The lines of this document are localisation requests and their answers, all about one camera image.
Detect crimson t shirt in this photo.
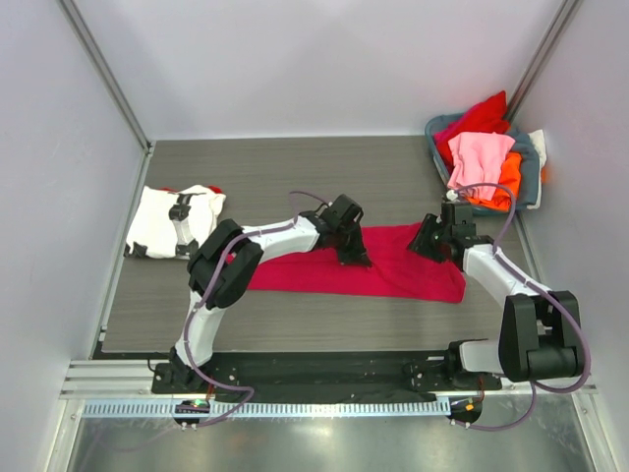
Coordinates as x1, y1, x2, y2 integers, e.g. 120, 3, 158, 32
249, 222, 466, 304

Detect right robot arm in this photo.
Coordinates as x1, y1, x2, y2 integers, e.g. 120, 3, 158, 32
408, 201, 592, 393

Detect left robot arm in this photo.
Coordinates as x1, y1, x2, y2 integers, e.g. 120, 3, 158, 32
164, 194, 372, 393

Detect pink t shirt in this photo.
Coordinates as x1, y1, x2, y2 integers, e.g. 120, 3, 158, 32
447, 132, 515, 201

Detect orange t shirt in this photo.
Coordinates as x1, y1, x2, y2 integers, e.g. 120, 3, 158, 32
466, 151, 522, 211

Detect blue laundry basket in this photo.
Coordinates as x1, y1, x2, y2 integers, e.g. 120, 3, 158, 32
425, 113, 542, 211

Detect red t shirt in basket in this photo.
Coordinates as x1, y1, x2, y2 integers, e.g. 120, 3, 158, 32
434, 90, 510, 171

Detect white cloth in basket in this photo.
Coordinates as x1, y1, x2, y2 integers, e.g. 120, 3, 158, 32
528, 129, 547, 169

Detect folded white t shirt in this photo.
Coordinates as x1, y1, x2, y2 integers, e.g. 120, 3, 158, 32
124, 185, 226, 260

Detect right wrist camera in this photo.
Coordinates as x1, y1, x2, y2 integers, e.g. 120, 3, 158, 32
444, 189, 464, 202

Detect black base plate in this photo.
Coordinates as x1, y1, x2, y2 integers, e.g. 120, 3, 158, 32
151, 349, 502, 400

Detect right aluminium frame post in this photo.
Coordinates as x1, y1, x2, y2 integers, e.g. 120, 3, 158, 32
505, 0, 583, 122

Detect aluminium frame post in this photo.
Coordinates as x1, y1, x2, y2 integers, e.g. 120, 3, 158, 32
56, 0, 154, 154
505, 0, 583, 122

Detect left aluminium frame post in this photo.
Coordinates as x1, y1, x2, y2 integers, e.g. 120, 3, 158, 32
56, 0, 154, 154

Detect slotted cable duct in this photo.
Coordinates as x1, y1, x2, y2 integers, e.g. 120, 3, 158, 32
83, 397, 451, 420

